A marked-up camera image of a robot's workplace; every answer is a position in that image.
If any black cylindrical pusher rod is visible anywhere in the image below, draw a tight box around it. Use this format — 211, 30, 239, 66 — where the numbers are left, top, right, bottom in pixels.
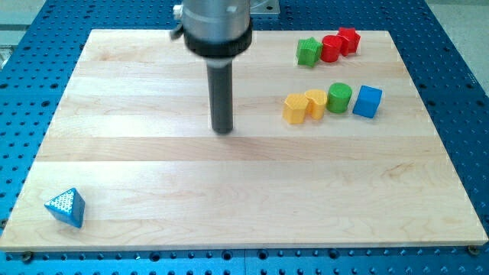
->
206, 60, 233, 134

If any yellow hexagon block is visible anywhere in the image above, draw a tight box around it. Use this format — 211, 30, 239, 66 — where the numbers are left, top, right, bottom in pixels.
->
282, 93, 309, 125

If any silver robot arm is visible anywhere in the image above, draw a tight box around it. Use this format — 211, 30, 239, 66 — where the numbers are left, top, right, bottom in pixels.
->
170, 0, 253, 134

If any yellow heart block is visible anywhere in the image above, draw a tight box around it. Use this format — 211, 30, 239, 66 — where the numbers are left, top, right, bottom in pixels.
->
305, 89, 327, 120

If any green star block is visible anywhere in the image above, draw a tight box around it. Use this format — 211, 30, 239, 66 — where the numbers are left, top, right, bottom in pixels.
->
296, 37, 322, 67

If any wooden board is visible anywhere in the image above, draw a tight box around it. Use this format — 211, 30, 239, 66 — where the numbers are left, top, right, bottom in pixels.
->
1, 30, 487, 251

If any red cylinder block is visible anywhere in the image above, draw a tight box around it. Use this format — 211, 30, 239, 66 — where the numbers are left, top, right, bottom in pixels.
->
320, 35, 342, 63

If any green cylinder block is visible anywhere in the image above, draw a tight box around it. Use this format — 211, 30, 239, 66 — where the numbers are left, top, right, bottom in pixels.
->
326, 82, 352, 113

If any red star block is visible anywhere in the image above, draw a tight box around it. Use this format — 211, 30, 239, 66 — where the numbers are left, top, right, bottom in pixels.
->
337, 27, 361, 57

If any blue cube block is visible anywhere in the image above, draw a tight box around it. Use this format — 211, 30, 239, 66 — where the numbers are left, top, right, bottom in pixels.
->
352, 86, 383, 118

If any blue triangular block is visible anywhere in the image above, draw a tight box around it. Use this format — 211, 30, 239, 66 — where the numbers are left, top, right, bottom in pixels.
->
44, 188, 86, 228

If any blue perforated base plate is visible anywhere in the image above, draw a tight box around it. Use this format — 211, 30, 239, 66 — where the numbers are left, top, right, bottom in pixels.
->
1, 1, 488, 274

